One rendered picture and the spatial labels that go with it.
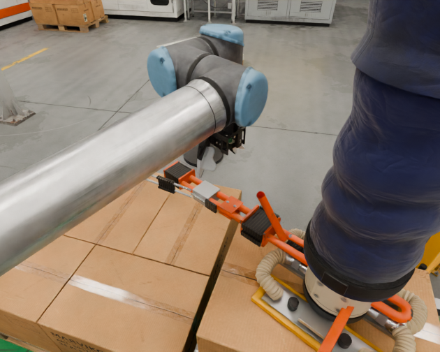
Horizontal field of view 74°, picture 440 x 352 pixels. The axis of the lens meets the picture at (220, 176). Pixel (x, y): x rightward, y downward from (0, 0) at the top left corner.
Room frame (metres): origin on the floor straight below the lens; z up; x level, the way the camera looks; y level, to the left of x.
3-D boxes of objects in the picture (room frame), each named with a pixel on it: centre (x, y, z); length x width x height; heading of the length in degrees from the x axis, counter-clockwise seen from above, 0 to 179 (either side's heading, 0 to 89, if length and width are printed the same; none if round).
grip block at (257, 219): (0.56, -0.12, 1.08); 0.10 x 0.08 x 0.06; 139
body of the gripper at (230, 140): (0.65, -0.01, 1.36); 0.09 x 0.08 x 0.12; 48
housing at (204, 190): (0.70, 0.04, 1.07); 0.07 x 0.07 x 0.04; 49
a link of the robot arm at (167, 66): (0.56, 0.07, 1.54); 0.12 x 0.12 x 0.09; 47
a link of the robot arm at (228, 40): (0.65, 0.00, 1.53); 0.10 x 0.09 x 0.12; 137
